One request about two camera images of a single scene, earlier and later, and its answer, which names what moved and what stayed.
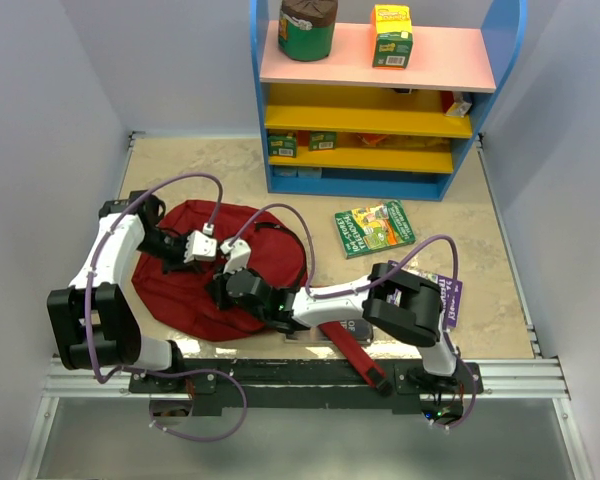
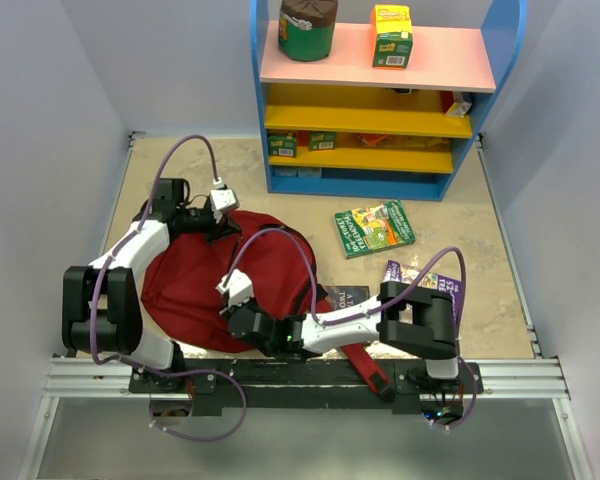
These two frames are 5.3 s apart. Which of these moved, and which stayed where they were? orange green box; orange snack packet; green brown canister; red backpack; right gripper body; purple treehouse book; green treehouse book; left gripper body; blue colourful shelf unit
Moved: red backpack; right gripper body; left gripper body
Stayed: orange green box; green treehouse book; orange snack packet; purple treehouse book; green brown canister; blue colourful shelf unit
